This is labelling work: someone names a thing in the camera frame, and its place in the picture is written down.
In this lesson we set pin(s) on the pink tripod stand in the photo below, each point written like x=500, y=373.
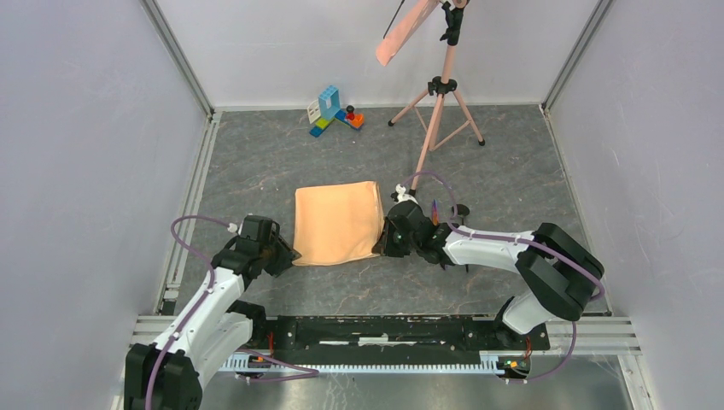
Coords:
x=430, y=103

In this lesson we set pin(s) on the peach cloth napkin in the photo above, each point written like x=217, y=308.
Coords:
x=337, y=224

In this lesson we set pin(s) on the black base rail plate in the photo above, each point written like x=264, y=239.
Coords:
x=390, y=340

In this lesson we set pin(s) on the colourful toy brick structure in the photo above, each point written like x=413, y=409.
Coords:
x=327, y=108

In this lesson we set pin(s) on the black utensil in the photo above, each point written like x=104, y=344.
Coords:
x=457, y=219

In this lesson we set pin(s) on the pink panel on tripod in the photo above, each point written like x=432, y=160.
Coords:
x=400, y=33

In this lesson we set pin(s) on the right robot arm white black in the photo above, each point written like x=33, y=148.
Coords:
x=561, y=275

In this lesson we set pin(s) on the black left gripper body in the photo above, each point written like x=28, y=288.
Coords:
x=277, y=254

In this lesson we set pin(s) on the iridescent rainbow knife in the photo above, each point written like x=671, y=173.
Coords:
x=434, y=213

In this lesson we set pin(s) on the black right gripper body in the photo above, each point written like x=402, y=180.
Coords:
x=399, y=245

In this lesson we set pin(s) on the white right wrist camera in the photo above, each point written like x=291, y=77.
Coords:
x=403, y=194

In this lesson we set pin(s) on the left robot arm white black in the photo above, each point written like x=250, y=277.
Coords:
x=173, y=370

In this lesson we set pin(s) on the aluminium frame rail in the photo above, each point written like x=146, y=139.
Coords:
x=590, y=336

